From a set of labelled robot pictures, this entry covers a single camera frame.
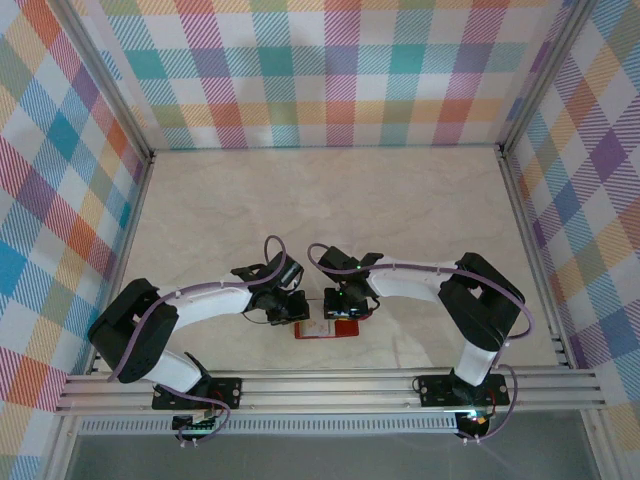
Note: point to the white card pink print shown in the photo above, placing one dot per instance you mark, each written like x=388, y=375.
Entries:
x=315, y=330

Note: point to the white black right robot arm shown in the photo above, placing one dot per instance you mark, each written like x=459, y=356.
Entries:
x=415, y=282

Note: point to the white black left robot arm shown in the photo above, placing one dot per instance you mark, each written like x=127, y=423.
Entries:
x=210, y=302

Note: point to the controller board with green lights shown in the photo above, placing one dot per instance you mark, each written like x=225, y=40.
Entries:
x=477, y=420
x=197, y=425

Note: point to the aluminium mounting rail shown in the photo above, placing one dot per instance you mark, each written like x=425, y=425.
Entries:
x=325, y=390

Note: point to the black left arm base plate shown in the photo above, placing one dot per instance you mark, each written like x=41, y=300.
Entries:
x=227, y=392

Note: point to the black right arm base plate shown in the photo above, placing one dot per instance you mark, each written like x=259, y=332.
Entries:
x=435, y=390

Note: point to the aluminium table side rail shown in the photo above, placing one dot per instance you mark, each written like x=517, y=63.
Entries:
x=535, y=260
x=125, y=255

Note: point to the aluminium frame leg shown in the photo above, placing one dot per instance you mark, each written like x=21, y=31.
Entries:
x=600, y=450
x=60, y=450

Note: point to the aluminium frame post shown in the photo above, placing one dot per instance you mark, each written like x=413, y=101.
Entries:
x=107, y=85
x=545, y=75

